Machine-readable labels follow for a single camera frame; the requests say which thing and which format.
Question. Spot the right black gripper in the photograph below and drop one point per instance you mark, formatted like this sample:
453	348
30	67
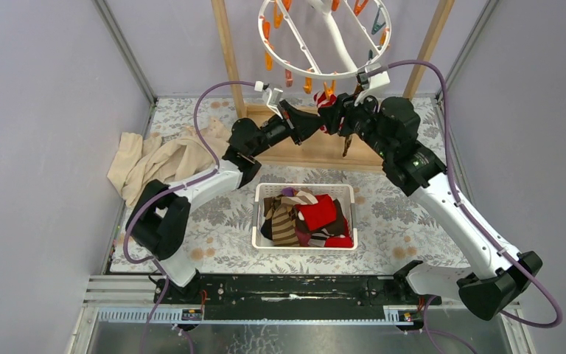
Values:
346	106

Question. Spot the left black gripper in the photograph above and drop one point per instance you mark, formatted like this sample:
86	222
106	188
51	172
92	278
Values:
299	123

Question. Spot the red white striped sock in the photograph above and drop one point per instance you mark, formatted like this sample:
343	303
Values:
323	99

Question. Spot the purple orange striped sock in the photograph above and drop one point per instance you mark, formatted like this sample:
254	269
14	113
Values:
288	192

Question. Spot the brown tan striped sock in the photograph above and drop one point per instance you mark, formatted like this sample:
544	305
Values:
284	218

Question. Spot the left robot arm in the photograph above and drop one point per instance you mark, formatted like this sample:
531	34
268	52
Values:
161	215

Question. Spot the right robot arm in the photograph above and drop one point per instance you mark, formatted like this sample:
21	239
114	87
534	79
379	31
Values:
497	272

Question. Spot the white round clip hanger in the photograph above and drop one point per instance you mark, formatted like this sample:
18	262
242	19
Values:
323	40

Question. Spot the brown yellow argyle sock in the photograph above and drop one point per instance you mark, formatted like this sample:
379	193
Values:
348	139

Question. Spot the white plastic basket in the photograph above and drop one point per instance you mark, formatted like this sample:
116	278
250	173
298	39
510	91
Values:
342	192

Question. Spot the floral table mat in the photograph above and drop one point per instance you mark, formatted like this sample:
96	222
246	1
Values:
392	230

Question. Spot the beige crumpled cloth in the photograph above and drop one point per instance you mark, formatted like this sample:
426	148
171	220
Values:
139	161

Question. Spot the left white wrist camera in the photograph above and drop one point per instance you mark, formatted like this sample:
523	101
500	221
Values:
271	95

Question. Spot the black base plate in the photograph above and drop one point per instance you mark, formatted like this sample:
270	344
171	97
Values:
246	297

